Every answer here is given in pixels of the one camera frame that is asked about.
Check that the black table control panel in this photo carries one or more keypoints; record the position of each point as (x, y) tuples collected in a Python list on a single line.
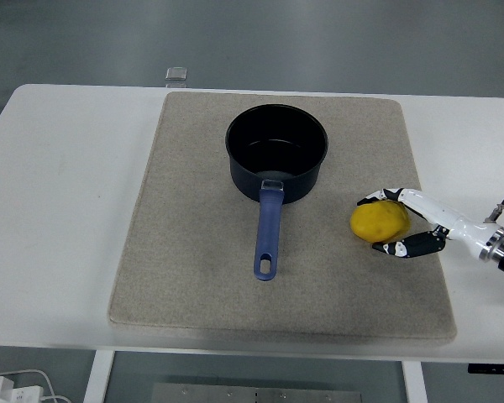
[(491, 369)]

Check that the beige grey table mat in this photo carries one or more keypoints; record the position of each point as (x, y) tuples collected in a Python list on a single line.
[(193, 273)]

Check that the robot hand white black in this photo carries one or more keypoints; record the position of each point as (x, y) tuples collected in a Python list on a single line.
[(441, 212)]

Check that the grey metal plate with screws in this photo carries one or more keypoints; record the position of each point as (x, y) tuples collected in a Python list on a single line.
[(256, 394)]

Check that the yellow potato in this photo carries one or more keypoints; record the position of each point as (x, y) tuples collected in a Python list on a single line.
[(378, 220)]

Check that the white table leg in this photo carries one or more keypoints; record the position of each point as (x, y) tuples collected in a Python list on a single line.
[(97, 378), (414, 384)]

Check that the small clear glass block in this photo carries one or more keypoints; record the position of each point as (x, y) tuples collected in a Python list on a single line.
[(176, 74)]

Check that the white power adapter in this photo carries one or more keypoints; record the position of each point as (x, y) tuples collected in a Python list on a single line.
[(12, 392)]

